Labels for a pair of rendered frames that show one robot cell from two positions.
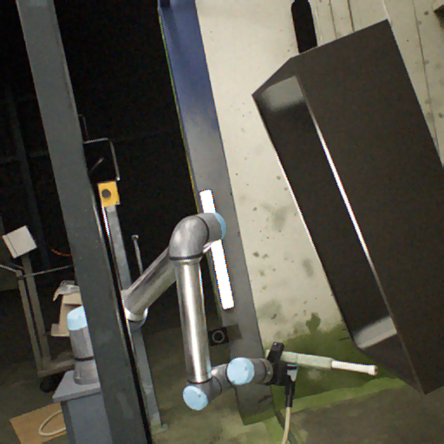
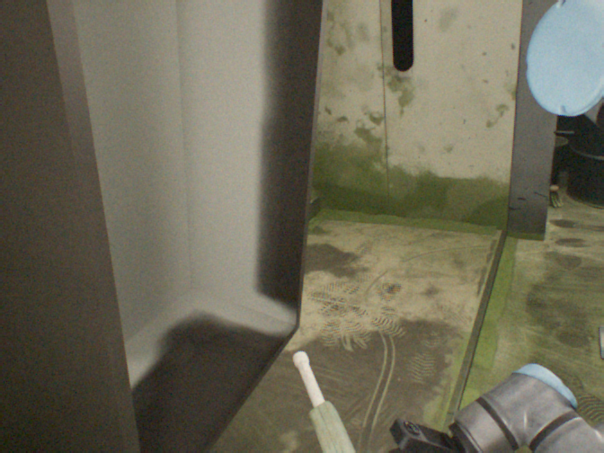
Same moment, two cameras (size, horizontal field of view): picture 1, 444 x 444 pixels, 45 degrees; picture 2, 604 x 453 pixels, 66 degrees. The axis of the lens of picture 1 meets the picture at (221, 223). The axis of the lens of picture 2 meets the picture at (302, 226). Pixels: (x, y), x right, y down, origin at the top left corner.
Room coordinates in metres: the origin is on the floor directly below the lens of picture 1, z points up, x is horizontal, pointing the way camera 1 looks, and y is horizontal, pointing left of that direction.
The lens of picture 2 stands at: (2.56, 0.09, 1.20)
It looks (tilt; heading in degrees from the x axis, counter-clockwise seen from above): 24 degrees down; 216
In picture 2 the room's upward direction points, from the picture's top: 7 degrees counter-clockwise
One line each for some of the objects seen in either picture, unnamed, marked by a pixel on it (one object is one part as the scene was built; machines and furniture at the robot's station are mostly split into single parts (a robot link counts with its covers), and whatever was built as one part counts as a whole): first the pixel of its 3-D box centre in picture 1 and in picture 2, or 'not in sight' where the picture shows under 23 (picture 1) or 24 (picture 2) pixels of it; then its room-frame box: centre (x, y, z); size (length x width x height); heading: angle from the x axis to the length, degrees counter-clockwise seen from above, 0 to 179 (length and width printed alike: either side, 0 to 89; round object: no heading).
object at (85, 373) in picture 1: (95, 362); not in sight; (2.10, 0.59, 0.69); 0.19 x 0.19 x 0.10
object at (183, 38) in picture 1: (217, 212); not in sight; (2.90, 0.01, 1.14); 0.18 x 0.18 x 2.29; 6
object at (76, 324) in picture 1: (90, 328); not in sight; (2.10, 0.59, 0.83); 0.17 x 0.15 x 0.18; 146
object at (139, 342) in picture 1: (127, 288); not in sight; (2.99, 0.58, 0.82); 0.06 x 0.06 x 1.64; 6
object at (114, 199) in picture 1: (104, 182); not in sight; (2.93, 0.58, 1.42); 0.12 x 0.06 x 0.26; 96
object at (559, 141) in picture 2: not in sight; (540, 161); (-0.80, -0.35, 0.14); 0.31 x 0.29 x 0.28; 6
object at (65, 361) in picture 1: (59, 299); not in sight; (4.30, 1.40, 0.64); 0.73 x 0.50 x 1.27; 106
